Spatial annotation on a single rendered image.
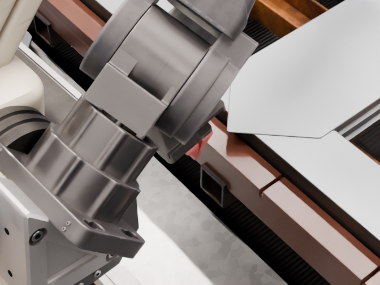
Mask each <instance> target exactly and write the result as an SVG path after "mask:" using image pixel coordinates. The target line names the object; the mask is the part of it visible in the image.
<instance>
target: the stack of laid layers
mask: <svg viewBox="0 0 380 285"><path fill-rule="evenodd" d="M79 1H81V2H82V3H83V4H84V5H86V6H87V8H89V9H90V10H91V11H93V12H94V13H95V14H96V15H97V16H98V17H99V18H100V19H102V20H103V21H104V22H105V23H107V22H108V20H109V19H110V18H111V16H112V14H111V13H109V12H108V10H106V9H105V8H104V7H102V6H101V5H100V4H99V3H98V2H97V1H95V0H79ZM215 117H216V118H217V119H218V120H219V121H220V122H221V123H223V124H224V125H225V126H226V127H227V117H228V112H227V111H223V110H222V111H221V112H220V113H218V114H217V115H216V116H215ZM378 124H380V99H378V100H377V101H375V102H374V103H372V104H371V105H370V106H368V107H367V108H365V109H363V110H362V111H361V112H359V113H358V114H356V115H355V116H353V117H352V118H351V119H349V120H347V121H346V122H344V123H343V124H342V125H340V126H339V127H337V128H336V129H334V130H333V131H337V132H338V133H339V134H341V135H342V136H343V137H345V138H346V139H347V140H348V141H350V142H351V143H353V142H354V141H355V140H357V139H358V138H359V137H361V136H362V135H364V134H365V133H367V132H368V131H370V130H371V129H372V128H374V127H375V126H377V125H378ZM234 134H235V135H236V136H237V137H239V138H240V139H241V140H242V141H244V142H245V143H246V144H247V145H248V146H249V147H250V148H252V149H253V150H254V151H255V152H256V153H257V154H258V155H260V156H261V157H262V158H263V159H264V160H265V161H266V162H268V163H269V164H270V165H271V166H273V168H275V169H276V170H277V171H278V172H279V173H281V174H282V176H281V177H285V178H286V179H287V180H289V181H290V182H291V183H292V184H293V185H294V186H295V187H297V188H298V189H299V190H301V191H302V193H304V194H305V195H306V196H307V197H309V198H310V199H311V200H312V201H313V202H314V203H315V204H317V205H318V206H319V207H320V208H321V209H322V210H323V211H325V212H326V213H327V214H328V215H329V216H330V217H331V218H333V219H334V220H335V221H336V222H338V223H339V224H340V225H341V226H342V227H343V228H345V229H346V230H347V231H348V232H349V233H350V234H351V235H352V236H354V237H355V238H356V239H357V240H358V241H359V242H361V243H362V244H363V245H364V246H366V247H367V248H368V249H369V250H370V251H371V252H372V253H374V254H375V255H376V256H377V257H378V258H379V259H380V241H379V240H378V239H377V238H375V237H374V236H373V235H372V234H371V233H370V232H368V231H367V230H366V229H365V228H363V226H361V225H360V224H359V223H358V222H356V221H355V220H354V219H353V218H352V217H351V216H349V215H348V214H347V213H346V212H345V211H344V210H342V209H341V208H340V207H339V206H338V205H337V204H335V203H334V202H333V201H332V200H330V199H329V198H328V197H327V196H326V195H325V194H323V193H322V192H321V191H320V190H319V189H318V188H316V187H315V186H314V185H313V184H312V183H311V182H309V181H308V180H307V179H306V178H304V177H303V176H302V175H301V174H300V173H299V172H297V171H296V170H295V169H294V168H293V167H292V166H290V165H289V164H288V163H287V162H286V161H285V160H283V159H282V158H281V157H280V156H278V155H277V154H276V153H275V152H274V151H273V150H271V149H270V148H269V147H268V146H267V145H266V144H264V143H263V142H262V141H261V140H260V139H259V138H257V137H256V136H255V135H254V134H247V133H234Z"/></svg>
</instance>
